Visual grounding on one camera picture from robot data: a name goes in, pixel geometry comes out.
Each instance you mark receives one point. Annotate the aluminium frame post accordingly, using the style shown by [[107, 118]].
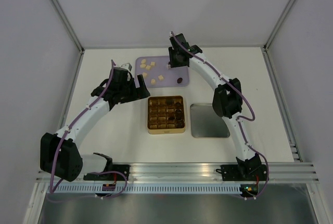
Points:
[[279, 23], [66, 23]]

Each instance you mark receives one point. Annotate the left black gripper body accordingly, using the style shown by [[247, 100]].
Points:
[[128, 91]]

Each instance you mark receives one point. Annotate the right aluminium frame post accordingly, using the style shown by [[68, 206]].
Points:
[[279, 23]]

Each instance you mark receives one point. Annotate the gold chocolate box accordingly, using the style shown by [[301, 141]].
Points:
[[158, 111]]

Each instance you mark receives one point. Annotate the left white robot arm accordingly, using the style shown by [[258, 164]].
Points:
[[59, 152]]

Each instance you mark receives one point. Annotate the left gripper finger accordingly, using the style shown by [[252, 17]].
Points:
[[141, 82], [142, 94]]

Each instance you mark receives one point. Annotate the purple plastic tray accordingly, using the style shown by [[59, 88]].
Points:
[[161, 68]]

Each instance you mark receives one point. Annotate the left aluminium frame post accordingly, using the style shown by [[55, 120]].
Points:
[[66, 23]]

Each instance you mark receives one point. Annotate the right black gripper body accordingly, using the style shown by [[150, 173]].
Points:
[[174, 60]]

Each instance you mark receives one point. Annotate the white slotted cable duct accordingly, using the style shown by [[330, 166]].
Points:
[[151, 188]]

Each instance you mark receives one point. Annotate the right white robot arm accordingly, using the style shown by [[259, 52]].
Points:
[[228, 102]]

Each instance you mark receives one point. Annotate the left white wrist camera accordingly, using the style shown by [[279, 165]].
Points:
[[127, 66]]

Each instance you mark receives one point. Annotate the aluminium mounting rail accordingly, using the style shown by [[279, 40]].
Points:
[[285, 172]]

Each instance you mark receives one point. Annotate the silver tin lid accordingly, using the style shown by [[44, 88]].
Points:
[[205, 123]]

